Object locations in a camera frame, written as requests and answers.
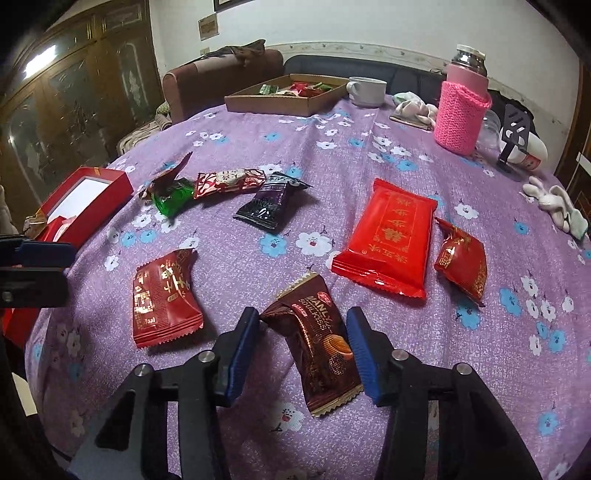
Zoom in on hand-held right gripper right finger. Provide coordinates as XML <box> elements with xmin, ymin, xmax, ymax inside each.
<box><xmin>346</xmin><ymin>307</ymin><xmax>543</xmax><ymax>480</ymax></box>

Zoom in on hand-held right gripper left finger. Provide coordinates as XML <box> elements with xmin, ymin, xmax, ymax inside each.
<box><xmin>67</xmin><ymin>307</ymin><xmax>260</xmax><ymax>480</ymax></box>

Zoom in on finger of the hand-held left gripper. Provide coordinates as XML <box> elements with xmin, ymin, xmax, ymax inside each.
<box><xmin>0</xmin><ymin>236</ymin><xmax>77</xmax><ymax>268</ymax></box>
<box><xmin>0</xmin><ymin>270</ymin><xmax>70</xmax><ymax>309</ymax></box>

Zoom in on brown snack packet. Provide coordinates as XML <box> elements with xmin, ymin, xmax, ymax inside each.
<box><xmin>259</xmin><ymin>272</ymin><xmax>363</xmax><ymax>418</ymax></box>

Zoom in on red cardboard box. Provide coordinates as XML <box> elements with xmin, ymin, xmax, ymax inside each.
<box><xmin>0</xmin><ymin>167</ymin><xmax>134</xmax><ymax>349</ymax></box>

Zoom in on dark red gold-print snack packet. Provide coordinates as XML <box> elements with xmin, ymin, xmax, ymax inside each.
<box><xmin>132</xmin><ymin>249</ymin><xmax>205</xmax><ymax>349</ymax></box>

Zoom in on large bright red packet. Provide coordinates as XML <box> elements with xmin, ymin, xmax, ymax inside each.
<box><xmin>331</xmin><ymin>178</ymin><xmax>438</xmax><ymax>300</ymax></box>

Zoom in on small red gold snack packet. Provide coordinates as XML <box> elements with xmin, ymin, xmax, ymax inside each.
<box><xmin>433</xmin><ymin>217</ymin><xmax>489</xmax><ymax>304</ymax></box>

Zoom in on green snack packet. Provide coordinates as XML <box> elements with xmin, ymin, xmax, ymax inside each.
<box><xmin>150</xmin><ymin>178</ymin><xmax>195</xmax><ymax>217</ymax></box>

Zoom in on small dark red snack packet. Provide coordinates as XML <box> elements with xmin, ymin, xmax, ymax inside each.
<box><xmin>139</xmin><ymin>151</ymin><xmax>194</xmax><ymax>199</ymax></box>

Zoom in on black purple snack packet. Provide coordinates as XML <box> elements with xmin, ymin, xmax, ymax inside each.
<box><xmin>235</xmin><ymin>172</ymin><xmax>311</xmax><ymax>232</ymax></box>

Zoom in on red white patterned snack packet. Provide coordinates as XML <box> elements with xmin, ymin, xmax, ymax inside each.
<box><xmin>193</xmin><ymin>168</ymin><xmax>267</xmax><ymax>200</ymax></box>

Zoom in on wooden wardrobe with glass doors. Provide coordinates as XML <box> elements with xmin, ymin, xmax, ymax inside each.
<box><xmin>0</xmin><ymin>8</ymin><xmax>158</xmax><ymax>227</ymax></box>

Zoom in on patterned brown blanket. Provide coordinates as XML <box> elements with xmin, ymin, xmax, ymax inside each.
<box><xmin>115</xmin><ymin>102</ymin><xmax>175</xmax><ymax>155</ymax></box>

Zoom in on purple floral tablecloth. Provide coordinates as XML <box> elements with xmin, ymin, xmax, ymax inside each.
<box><xmin>25</xmin><ymin>95</ymin><xmax>591</xmax><ymax>480</ymax></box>

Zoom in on brown armchair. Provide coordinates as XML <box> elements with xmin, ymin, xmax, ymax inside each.
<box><xmin>161</xmin><ymin>46</ymin><xmax>284</xmax><ymax>125</ymax></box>

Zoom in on white cloth gloves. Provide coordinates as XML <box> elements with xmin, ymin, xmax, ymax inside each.
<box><xmin>392</xmin><ymin>91</ymin><xmax>439</xmax><ymax>130</ymax></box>

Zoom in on brown cardboard tray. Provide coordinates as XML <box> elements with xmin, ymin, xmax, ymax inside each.
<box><xmin>224</xmin><ymin>74</ymin><xmax>350</xmax><ymax>117</ymax></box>

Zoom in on clear plastic cup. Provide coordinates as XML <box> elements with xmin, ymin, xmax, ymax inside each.
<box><xmin>475</xmin><ymin>110</ymin><xmax>502</xmax><ymax>153</ymax></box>

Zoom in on white bottle with red label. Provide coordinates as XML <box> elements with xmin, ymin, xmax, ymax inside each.
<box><xmin>508</xmin><ymin>134</ymin><xmax>548</xmax><ymax>172</ymax></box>

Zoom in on bottle with pink knit sleeve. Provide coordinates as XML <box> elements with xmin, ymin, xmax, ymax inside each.
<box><xmin>433</xmin><ymin>45</ymin><xmax>493</xmax><ymax>156</ymax></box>

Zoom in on white cup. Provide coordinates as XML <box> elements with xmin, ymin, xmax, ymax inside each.
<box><xmin>346</xmin><ymin>76</ymin><xmax>387</xmax><ymax>108</ymax></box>

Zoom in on pile of assorted snack packets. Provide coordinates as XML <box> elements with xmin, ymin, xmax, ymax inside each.
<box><xmin>257</xmin><ymin>80</ymin><xmax>340</xmax><ymax>99</ymax></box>

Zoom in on brown clothes on armchair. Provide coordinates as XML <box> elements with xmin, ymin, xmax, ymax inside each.
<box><xmin>203</xmin><ymin>39</ymin><xmax>269</xmax><ymax>64</ymax></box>

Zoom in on black leather sofa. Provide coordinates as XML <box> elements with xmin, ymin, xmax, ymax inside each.
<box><xmin>283</xmin><ymin>54</ymin><xmax>446</xmax><ymax>99</ymax></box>

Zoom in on yellow wall plaque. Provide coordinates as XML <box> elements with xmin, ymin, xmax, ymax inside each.
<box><xmin>198</xmin><ymin>14</ymin><xmax>219</xmax><ymax>42</ymax></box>

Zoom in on wooden door frame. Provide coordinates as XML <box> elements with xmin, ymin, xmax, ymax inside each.
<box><xmin>554</xmin><ymin>58</ymin><xmax>591</xmax><ymax>190</ymax></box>

